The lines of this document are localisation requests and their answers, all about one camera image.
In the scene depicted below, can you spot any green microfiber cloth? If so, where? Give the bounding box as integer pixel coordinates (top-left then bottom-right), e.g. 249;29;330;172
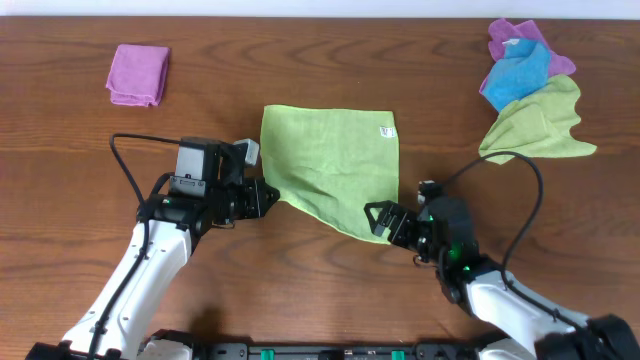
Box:
260;105;399;244

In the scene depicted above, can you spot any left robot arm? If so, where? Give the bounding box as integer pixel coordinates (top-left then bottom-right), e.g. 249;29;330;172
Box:
27;137;279;360

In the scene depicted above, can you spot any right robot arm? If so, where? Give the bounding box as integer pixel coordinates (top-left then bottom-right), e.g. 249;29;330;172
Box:
364;181;639;359

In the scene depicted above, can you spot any folded purple cloth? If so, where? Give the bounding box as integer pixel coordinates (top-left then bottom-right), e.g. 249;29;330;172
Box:
106;44;170;107

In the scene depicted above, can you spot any crumpled green cloth on pile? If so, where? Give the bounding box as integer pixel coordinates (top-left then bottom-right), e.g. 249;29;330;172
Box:
478;75;597;165

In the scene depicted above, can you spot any crumpled blue cloth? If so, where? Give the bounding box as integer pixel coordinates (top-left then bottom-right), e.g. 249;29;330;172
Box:
481;38;551;112

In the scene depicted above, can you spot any crumpled purple cloth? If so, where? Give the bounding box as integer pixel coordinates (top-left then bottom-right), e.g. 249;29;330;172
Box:
479;19;577;93

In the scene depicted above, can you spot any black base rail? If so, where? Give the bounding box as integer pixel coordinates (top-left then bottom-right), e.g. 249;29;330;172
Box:
189;342;479;360

